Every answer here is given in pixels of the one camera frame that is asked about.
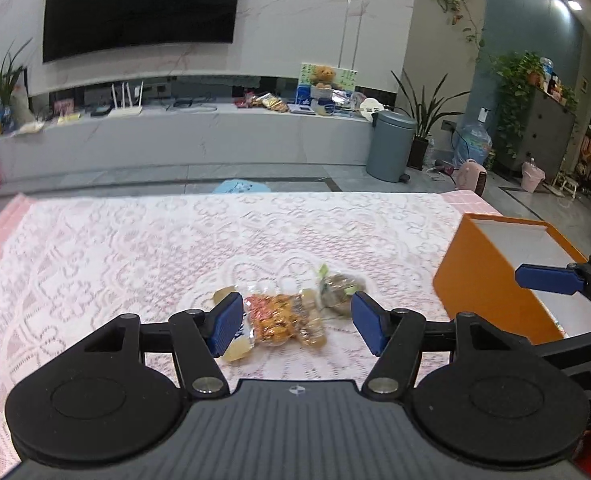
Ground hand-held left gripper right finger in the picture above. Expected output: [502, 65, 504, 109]
[350, 291, 533, 395]

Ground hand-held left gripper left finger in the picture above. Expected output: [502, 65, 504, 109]
[82, 291, 246, 395]

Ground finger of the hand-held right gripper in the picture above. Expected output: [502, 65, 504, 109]
[531, 326, 591, 377]
[514, 254, 591, 313]

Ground pale yellow snack packet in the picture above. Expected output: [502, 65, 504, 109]
[212, 286, 256, 364]

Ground greenish clear snack packet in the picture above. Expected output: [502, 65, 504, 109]
[318, 264, 371, 319]

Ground orange printed snack packet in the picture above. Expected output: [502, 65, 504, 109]
[244, 292, 299, 347]

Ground brown nut snack packet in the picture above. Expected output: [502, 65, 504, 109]
[292, 288, 329, 349]

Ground orange storage box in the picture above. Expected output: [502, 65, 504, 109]
[433, 212, 591, 346]

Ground white step stool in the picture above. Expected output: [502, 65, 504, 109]
[550, 172, 582, 202]

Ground pink bucket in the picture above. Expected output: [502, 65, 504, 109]
[521, 160, 547, 194]

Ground white lace tablecloth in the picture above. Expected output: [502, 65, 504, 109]
[0, 191, 476, 476]

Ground pink fan heater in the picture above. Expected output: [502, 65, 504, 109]
[454, 159, 491, 196]

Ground grey drawer cabinet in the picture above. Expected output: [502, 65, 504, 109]
[495, 85, 577, 182]

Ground blue water jug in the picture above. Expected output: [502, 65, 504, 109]
[453, 122, 494, 168]

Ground grey pedal trash can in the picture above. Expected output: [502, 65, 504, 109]
[365, 110, 419, 184]

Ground grey marble media console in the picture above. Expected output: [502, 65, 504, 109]
[0, 72, 391, 181]

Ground trailing pothos plant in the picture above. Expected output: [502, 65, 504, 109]
[490, 50, 547, 157]

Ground tall-leaf plant in black pot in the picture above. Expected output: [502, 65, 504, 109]
[390, 70, 472, 172]

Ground white round object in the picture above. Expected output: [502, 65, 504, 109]
[359, 97, 383, 122]

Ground pile of snack bags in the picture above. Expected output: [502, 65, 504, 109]
[235, 91, 291, 114]

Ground blue boxes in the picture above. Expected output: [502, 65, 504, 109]
[295, 85, 322, 112]

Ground white router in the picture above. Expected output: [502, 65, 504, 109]
[107, 80, 144, 117]

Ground green and white display box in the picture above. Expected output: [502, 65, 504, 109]
[300, 62, 359, 92]

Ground pink checked undercloth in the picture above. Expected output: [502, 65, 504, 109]
[0, 190, 503, 301]

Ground brown teddy bear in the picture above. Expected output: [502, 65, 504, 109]
[309, 64, 337, 89]

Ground long-leaf potted plant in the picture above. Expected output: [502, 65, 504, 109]
[0, 37, 35, 118]

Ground black television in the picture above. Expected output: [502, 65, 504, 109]
[42, 0, 244, 64]

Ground hanging wall vine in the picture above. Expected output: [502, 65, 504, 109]
[428, 0, 487, 62]

